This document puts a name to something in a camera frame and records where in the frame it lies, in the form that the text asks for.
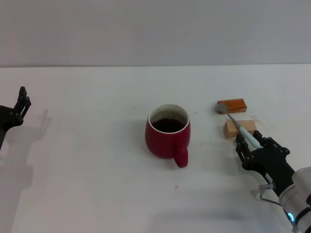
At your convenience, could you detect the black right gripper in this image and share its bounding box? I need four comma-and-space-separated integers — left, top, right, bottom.
235, 130, 296, 195

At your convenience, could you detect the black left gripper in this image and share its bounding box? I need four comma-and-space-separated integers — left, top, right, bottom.
0, 86, 32, 149

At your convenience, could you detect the spoon with light blue handle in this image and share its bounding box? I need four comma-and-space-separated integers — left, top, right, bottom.
215, 103, 263, 150

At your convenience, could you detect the red ceramic cup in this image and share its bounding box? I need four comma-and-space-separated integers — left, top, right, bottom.
145, 103, 191, 168

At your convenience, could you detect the light wooden block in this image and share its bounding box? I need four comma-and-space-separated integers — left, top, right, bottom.
223, 119, 258, 140

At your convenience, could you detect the orange-brown wooden block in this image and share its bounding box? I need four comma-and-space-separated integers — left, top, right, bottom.
216, 98, 248, 114

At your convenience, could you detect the dark coffee liquid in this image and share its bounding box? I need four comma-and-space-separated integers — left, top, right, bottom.
151, 117, 186, 133

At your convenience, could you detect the grey gripper cable with connector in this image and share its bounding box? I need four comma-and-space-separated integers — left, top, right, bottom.
258, 183, 282, 207

